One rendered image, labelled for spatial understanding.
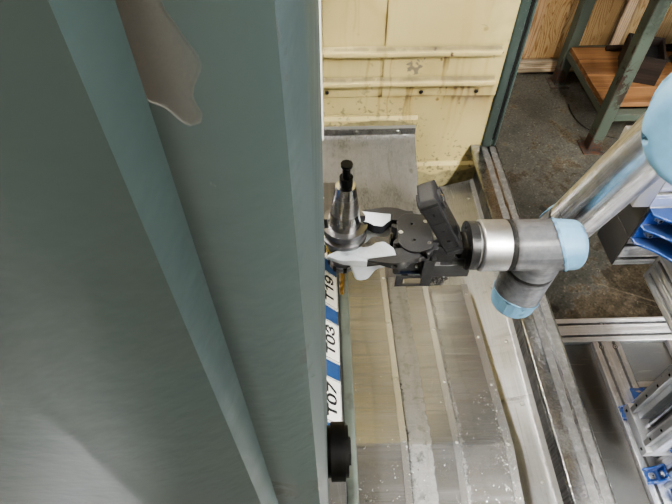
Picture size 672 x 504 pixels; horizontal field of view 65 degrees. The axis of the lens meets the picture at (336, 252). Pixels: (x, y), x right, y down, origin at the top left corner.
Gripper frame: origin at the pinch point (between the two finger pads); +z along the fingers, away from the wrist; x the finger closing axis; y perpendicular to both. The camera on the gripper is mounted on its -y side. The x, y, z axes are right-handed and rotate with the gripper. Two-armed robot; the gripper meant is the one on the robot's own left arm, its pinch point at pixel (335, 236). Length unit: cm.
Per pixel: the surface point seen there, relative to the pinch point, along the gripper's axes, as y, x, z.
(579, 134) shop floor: 115, 172, -134
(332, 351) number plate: 26.4, -3.3, 0.2
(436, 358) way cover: 45, 5, -22
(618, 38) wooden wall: 92, 227, -166
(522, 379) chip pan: 51, 3, -42
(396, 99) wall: 23, 67, -18
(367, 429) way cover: 42.2, -11.1, -6.5
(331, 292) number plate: 26.3, 9.2, 0.1
